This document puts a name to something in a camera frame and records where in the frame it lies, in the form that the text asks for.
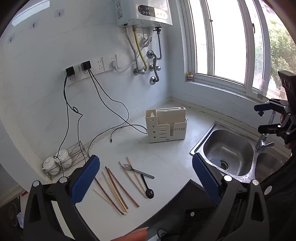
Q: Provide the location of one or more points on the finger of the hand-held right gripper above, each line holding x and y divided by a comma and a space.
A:
272, 129
270, 105

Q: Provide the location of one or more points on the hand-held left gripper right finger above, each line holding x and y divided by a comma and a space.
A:
205, 178

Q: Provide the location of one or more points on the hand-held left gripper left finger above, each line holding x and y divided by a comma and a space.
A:
85, 178

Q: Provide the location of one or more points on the dark brown wooden chopstick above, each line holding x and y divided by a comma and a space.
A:
124, 189
106, 192
115, 185

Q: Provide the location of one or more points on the thin pale chopstick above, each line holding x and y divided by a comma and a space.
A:
108, 201
111, 185

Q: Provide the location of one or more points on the stainless steel spoon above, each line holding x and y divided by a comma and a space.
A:
126, 166

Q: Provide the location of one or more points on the thick bamboo chopstick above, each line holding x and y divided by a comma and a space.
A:
129, 161
129, 175

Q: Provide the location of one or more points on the black plastic spoon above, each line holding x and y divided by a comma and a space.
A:
149, 193

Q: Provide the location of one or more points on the cream plastic utensil holder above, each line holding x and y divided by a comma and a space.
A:
161, 134

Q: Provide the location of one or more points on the person's left hand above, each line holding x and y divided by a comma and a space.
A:
134, 234

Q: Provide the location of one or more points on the chrome faucet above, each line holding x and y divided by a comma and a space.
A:
261, 144

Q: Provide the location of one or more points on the grey sink stopper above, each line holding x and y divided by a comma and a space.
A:
214, 161

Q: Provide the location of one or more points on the metal sink drain strainer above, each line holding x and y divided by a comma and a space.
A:
223, 165

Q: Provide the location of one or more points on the white ceramic lidded pot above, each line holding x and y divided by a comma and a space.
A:
64, 158
49, 164

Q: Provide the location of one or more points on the stainless steel sink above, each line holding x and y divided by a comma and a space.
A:
231, 148

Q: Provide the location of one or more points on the person's dark clothing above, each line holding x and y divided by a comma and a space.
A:
284, 197

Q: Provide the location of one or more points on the white framed window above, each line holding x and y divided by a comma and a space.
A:
226, 34

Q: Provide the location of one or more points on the small jar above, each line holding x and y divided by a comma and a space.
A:
190, 77

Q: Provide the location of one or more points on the black power adapter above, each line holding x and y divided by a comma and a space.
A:
85, 65
70, 70

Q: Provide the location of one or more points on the chrome angle valve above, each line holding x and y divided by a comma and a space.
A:
154, 68
138, 71

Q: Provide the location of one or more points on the white gas water heater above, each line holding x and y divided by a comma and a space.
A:
143, 18

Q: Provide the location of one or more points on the chrome wall flange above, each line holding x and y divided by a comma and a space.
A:
150, 53
152, 80

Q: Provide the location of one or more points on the row of white wall sockets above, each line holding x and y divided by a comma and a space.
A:
99, 65

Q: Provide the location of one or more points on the small wall hook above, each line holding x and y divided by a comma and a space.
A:
34, 24
10, 39
59, 12

